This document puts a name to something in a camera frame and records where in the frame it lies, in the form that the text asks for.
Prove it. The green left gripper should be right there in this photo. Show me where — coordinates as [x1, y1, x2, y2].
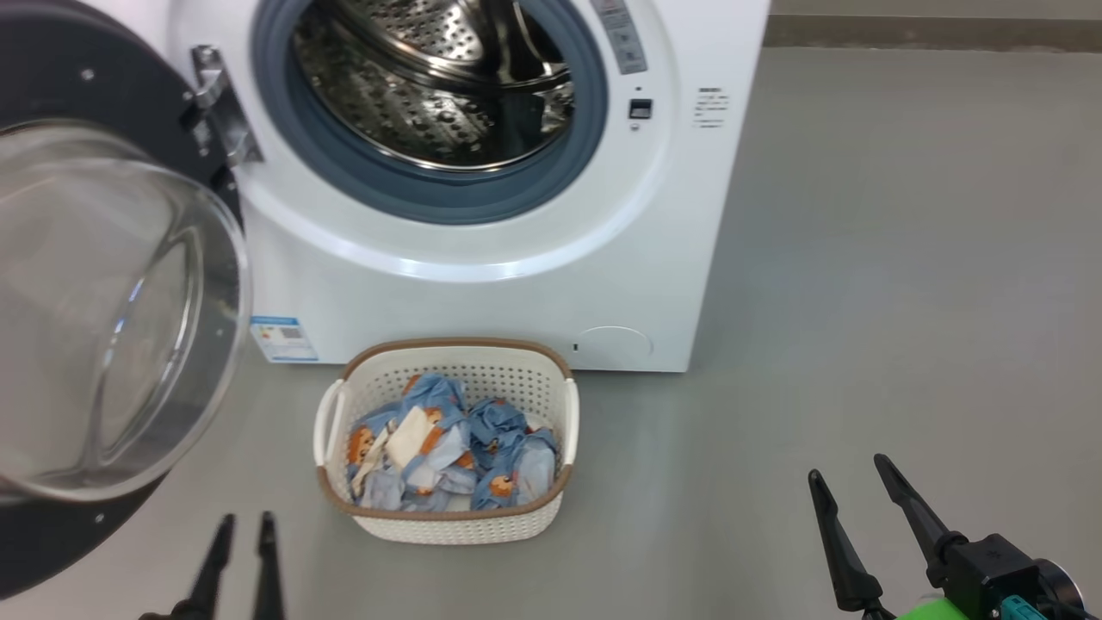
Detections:
[138, 511, 285, 620]

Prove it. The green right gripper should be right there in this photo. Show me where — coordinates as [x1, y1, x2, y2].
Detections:
[808, 454, 1047, 620]

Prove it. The blue garment with beige patch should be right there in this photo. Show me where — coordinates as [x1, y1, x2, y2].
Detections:
[346, 374, 480, 512]

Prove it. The blue bear print garment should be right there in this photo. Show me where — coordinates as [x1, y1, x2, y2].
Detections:
[469, 398, 559, 511]

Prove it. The round black glass washer door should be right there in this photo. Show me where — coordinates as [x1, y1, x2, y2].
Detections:
[0, 0, 252, 599]

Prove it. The white front-load washing machine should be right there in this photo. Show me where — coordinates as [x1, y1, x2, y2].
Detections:
[168, 0, 771, 373]

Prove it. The metal door hinge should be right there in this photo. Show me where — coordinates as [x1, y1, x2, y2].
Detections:
[179, 45, 263, 169]

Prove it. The stainless steel washing machine drum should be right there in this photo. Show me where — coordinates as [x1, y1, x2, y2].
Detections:
[293, 0, 576, 171]

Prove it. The white perforated laundry basket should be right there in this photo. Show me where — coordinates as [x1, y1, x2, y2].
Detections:
[313, 338, 580, 545]

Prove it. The blue energy label sticker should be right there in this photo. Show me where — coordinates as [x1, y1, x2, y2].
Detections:
[251, 315, 319, 363]

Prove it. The round white filter cover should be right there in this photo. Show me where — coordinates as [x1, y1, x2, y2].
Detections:
[575, 325, 653, 368]

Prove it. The printed text warning sticker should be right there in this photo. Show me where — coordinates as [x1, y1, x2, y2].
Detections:
[696, 86, 729, 128]

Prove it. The grey instruction strip sticker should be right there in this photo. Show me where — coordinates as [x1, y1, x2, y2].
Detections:
[591, 0, 648, 75]

